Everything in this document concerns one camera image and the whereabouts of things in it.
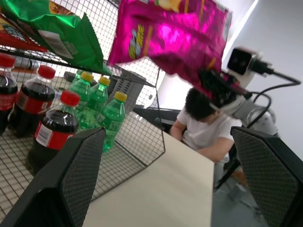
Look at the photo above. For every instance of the person in white t-shirt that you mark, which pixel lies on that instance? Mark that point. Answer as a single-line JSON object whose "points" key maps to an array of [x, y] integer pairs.
{"points": [[203, 134]]}

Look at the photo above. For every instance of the grey slatted metal box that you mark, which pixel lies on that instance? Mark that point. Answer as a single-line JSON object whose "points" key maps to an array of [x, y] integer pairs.
{"points": [[129, 87]]}

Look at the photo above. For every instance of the green soda bottle yellow cap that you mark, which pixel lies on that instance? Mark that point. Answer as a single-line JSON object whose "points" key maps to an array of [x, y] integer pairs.
{"points": [[81, 94], [99, 97], [113, 118]]}

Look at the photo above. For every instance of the cola bottle red cap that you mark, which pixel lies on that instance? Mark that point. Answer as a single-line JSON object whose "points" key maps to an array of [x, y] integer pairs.
{"points": [[53, 132], [33, 99], [6, 94]]}

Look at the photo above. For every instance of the red chip bag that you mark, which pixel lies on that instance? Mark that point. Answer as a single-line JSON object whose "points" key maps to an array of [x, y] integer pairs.
{"points": [[14, 35]]}

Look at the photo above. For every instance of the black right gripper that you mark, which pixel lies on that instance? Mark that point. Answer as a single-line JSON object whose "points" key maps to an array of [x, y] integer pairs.
{"points": [[233, 91]]}

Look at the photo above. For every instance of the magenta chip bag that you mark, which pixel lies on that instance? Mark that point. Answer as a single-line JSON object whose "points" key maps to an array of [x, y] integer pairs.
{"points": [[175, 40]]}

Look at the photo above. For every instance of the green chip bag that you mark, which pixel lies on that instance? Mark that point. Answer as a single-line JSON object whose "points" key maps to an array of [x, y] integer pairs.
{"points": [[59, 30]]}

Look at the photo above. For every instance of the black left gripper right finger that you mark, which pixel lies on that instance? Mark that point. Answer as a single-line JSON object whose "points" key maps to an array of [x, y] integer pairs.
{"points": [[272, 179]]}

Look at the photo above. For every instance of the black chair frame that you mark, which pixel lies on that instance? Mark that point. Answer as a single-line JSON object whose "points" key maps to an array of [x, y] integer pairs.
{"points": [[227, 170]]}

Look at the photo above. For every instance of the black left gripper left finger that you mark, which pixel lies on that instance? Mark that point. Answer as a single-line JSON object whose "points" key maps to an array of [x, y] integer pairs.
{"points": [[47, 189]]}

